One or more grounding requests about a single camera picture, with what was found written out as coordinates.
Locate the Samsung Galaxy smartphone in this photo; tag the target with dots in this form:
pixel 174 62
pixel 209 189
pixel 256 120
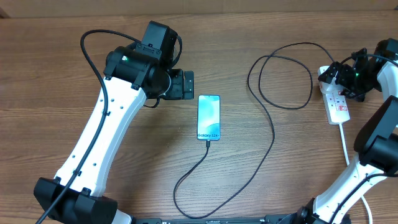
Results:
pixel 208 118

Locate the white charger adapter plug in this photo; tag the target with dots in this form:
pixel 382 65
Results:
pixel 327 88

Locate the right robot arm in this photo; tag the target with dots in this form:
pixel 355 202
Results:
pixel 376 143

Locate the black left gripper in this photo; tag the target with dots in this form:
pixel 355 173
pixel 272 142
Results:
pixel 177 91

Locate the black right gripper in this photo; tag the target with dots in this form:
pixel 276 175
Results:
pixel 357 94

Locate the white power strip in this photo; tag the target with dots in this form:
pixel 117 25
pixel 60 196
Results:
pixel 336 108

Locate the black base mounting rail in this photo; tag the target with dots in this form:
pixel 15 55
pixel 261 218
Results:
pixel 268 219

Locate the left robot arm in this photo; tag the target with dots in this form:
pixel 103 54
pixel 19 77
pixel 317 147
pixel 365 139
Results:
pixel 145 69

